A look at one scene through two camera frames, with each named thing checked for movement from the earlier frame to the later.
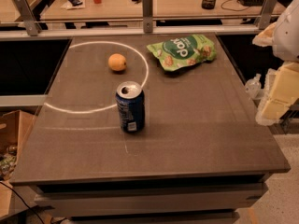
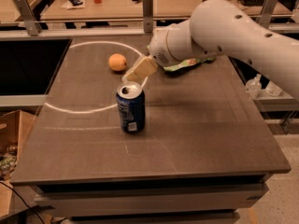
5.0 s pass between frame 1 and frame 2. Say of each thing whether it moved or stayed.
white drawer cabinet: stayed
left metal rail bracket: stayed
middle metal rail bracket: stayed
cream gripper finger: moved
